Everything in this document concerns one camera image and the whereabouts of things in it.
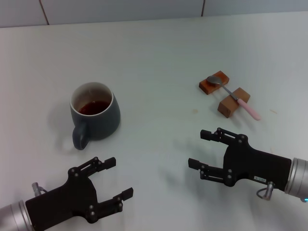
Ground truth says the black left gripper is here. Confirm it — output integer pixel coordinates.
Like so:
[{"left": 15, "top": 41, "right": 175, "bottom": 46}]
[{"left": 25, "top": 156, "right": 134, "bottom": 228}]

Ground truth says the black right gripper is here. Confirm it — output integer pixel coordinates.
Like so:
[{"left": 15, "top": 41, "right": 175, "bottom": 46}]
[{"left": 188, "top": 128, "right": 292, "bottom": 193}]

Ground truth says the pink handled metal spoon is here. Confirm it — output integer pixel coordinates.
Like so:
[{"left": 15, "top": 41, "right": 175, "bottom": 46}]
[{"left": 206, "top": 75, "right": 261, "bottom": 121}]

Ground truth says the dark grey ceramic cup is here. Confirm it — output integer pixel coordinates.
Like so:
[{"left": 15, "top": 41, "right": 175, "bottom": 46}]
[{"left": 70, "top": 82, "right": 121, "bottom": 151}]

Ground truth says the light brown wooden block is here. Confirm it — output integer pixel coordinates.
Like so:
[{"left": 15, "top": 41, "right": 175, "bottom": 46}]
[{"left": 217, "top": 87, "right": 251, "bottom": 119}]

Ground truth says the reddish flat wooden block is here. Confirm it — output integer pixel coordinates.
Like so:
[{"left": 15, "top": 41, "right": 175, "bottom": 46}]
[{"left": 199, "top": 70, "right": 230, "bottom": 96}]

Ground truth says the left wrist cable connector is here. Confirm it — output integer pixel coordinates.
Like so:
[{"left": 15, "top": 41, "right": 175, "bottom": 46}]
[{"left": 32, "top": 182, "right": 49, "bottom": 196}]

